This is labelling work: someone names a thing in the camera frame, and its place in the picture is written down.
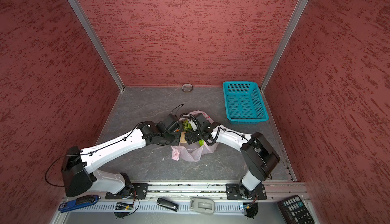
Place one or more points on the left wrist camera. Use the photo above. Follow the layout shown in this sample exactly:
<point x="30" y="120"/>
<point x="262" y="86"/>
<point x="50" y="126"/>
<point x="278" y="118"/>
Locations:
<point x="171" y="125"/>

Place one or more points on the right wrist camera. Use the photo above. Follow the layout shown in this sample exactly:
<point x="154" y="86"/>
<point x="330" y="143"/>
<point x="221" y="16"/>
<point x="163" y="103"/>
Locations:
<point x="192" y="125"/>

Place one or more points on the beige brown fruit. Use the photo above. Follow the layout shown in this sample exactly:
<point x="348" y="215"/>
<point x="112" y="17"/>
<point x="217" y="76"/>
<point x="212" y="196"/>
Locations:
<point x="182" y="138"/>

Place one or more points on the teal plastic basket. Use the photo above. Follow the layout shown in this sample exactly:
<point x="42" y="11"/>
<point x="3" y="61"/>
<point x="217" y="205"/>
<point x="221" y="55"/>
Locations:
<point x="244" y="103"/>

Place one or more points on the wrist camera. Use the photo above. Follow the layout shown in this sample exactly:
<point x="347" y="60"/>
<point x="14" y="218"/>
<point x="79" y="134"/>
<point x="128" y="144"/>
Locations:
<point x="192" y="125"/>
<point x="171" y="125"/>

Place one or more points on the blue utility tool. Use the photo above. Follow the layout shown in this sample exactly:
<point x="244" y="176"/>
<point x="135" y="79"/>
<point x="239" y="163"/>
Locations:
<point x="79" y="203"/>

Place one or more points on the grey plastic handle device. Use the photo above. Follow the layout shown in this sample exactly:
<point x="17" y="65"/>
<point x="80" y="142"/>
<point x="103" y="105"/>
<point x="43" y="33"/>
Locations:
<point x="202" y="206"/>

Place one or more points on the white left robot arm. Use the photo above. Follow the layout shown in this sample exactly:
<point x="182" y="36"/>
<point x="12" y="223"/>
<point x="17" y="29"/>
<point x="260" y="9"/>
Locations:
<point x="81" y="167"/>

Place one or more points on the aluminium corner post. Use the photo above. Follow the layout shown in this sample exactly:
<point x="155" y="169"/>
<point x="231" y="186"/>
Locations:
<point x="82" y="17"/>
<point x="292" y="23"/>

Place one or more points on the aluminium corner post right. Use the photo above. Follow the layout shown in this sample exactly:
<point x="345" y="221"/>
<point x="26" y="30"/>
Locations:
<point x="292" y="23"/>

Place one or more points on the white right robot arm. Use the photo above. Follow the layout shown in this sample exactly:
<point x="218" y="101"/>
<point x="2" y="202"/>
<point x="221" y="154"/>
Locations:
<point x="259" y="155"/>

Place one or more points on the left circuit board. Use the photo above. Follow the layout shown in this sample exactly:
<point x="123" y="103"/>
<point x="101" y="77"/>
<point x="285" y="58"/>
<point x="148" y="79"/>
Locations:
<point x="123" y="206"/>

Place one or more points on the black calculator keypad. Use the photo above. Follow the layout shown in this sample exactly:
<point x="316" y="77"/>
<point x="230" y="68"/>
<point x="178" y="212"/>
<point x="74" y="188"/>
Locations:
<point x="294" y="211"/>

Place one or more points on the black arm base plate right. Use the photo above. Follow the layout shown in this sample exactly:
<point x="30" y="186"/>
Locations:
<point x="236" y="191"/>

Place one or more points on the black remote stick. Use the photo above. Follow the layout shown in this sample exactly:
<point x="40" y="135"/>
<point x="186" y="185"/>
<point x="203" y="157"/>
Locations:
<point x="167" y="204"/>

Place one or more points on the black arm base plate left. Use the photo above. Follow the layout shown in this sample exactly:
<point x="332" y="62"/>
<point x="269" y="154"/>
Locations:
<point x="137" y="191"/>

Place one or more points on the circuit board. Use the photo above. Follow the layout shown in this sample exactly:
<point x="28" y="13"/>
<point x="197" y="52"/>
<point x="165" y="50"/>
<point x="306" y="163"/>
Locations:
<point x="249" y="210"/>
<point x="123" y="206"/>

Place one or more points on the aluminium front rail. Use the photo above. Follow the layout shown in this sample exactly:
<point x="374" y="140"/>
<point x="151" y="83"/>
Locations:
<point x="180" y="191"/>

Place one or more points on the right circuit board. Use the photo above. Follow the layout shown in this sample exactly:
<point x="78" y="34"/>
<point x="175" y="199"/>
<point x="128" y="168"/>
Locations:
<point x="249" y="210"/>

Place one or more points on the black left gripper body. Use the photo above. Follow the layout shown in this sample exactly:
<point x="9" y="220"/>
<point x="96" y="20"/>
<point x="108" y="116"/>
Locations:
<point x="172" y="139"/>

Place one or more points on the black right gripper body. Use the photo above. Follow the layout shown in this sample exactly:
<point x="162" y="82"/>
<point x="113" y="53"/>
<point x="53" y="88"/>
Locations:
<point x="196" y="135"/>

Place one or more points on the pink plastic bag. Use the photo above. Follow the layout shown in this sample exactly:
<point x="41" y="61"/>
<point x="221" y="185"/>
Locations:
<point x="191" y="152"/>

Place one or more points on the aluminium corner post left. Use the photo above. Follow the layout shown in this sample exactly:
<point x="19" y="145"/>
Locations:
<point x="82" y="17"/>

